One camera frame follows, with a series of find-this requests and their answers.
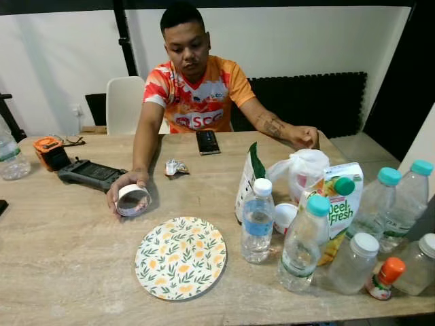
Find orange and black device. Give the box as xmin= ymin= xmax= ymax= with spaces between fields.
xmin=33 ymin=136 xmax=71 ymax=172

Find white tape roll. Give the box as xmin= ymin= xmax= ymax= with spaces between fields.
xmin=114 ymin=184 xmax=152 ymax=218

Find small white round container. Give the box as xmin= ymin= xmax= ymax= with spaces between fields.
xmin=273 ymin=202 xmax=300 ymax=236

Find dark eyeglasses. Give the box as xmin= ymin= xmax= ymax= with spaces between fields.
xmin=61 ymin=134 xmax=86 ymax=147

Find man's left hand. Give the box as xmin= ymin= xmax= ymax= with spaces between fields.
xmin=287 ymin=125 xmax=320 ymax=150

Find black smartphone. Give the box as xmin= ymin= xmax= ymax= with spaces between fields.
xmin=196 ymin=129 xmax=222 ymax=156

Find white and green snack bag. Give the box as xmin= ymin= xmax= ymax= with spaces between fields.
xmin=234 ymin=142 xmax=267 ymax=225

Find white cap water bottle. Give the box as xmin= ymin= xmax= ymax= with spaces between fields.
xmin=241 ymin=178 xmax=276 ymax=265

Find man's right hand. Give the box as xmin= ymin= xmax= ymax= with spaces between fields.
xmin=107 ymin=170 xmax=150 ymax=217

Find juice carton green cap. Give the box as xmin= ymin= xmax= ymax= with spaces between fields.
xmin=317 ymin=162 xmax=364 ymax=267

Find black pole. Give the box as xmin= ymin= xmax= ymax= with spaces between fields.
xmin=111 ymin=0 xmax=139 ymax=77

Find floral round plate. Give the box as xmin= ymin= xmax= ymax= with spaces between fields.
xmin=135 ymin=217 xmax=228 ymax=302

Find black stand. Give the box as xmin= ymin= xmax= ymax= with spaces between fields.
xmin=0 ymin=93 xmax=28 ymax=142

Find small bottle orange cap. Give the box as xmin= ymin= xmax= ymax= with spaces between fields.
xmin=365 ymin=257 xmax=406 ymax=301

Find teal cap water bottle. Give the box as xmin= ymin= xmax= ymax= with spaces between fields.
xmin=379 ymin=160 xmax=434 ymax=253
xmin=345 ymin=167 xmax=402 ymax=240
xmin=277 ymin=194 xmax=331 ymax=293

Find white plastic bag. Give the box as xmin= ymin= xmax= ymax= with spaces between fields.
xmin=266 ymin=149 xmax=331 ymax=204

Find white chair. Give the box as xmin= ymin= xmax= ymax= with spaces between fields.
xmin=105 ymin=76 xmax=147 ymax=136

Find black foam wall panel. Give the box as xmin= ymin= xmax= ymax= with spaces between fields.
xmin=231 ymin=72 xmax=368 ymax=139

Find clear jar white lid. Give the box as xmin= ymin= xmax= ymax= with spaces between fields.
xmin=393 ymin=233 xmax=435 ymax=297
xmin=325 ymin=232 xmax=380 ymax=296

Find crumpled foil wrapper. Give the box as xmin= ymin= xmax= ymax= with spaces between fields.
xmin=165 ymin=160 xmax=190 ymax=179

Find clear water bottle green label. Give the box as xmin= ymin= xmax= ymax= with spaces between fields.
xmin=0 ymin=115 xmax=32 ymax=181

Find man in orange jersey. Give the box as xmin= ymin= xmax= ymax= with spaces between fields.
xmin=107 ymin=2 xmax=320 ymax=217

